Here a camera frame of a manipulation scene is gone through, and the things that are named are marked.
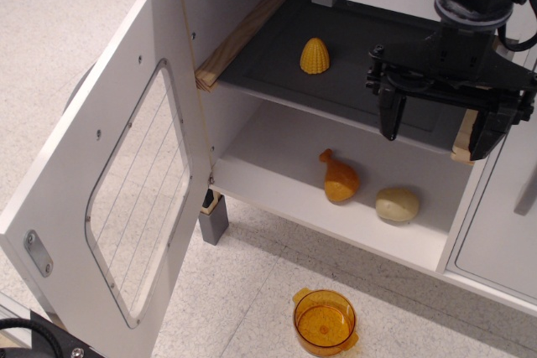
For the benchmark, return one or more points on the grey right door handle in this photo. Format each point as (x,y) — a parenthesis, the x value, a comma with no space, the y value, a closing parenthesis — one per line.
(527,195)

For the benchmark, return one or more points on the grey cabinet leg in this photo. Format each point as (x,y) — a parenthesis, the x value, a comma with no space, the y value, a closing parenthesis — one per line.
(215,223)

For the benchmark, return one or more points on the beige toy potato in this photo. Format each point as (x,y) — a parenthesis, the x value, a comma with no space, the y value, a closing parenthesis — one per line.
(397,204)

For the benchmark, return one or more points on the white toy oven cabinet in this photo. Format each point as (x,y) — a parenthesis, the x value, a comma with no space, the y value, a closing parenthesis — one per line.
(282,173)

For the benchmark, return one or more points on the grey oven tray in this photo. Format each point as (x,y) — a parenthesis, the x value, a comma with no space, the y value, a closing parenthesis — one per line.
(268,82)

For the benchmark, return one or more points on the orange transparent toy pot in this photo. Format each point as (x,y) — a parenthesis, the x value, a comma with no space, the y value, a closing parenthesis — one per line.
(325,322)

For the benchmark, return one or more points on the orange toy chicken drumstick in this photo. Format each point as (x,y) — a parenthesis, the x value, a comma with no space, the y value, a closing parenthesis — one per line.
(341,181)

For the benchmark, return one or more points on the black robot base with cable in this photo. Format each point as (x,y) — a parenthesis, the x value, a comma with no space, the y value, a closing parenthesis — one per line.
(31,335)

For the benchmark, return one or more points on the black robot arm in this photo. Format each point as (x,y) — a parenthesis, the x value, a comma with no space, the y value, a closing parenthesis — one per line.
(483,16)

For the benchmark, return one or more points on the white oven door with window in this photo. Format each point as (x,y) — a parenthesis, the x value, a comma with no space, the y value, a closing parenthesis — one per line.
(45,226)

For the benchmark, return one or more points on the yellow toy corn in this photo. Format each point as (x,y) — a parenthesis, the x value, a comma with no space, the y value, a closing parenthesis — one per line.
(315,57)

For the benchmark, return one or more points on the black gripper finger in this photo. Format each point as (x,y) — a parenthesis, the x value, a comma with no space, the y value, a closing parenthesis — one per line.
(489,128)
(391,104)

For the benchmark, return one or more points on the white right cabinet door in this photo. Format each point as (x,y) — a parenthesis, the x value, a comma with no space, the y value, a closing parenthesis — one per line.
(496,247)

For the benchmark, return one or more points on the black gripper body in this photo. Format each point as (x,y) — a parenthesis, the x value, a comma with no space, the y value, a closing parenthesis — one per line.
(456,67)

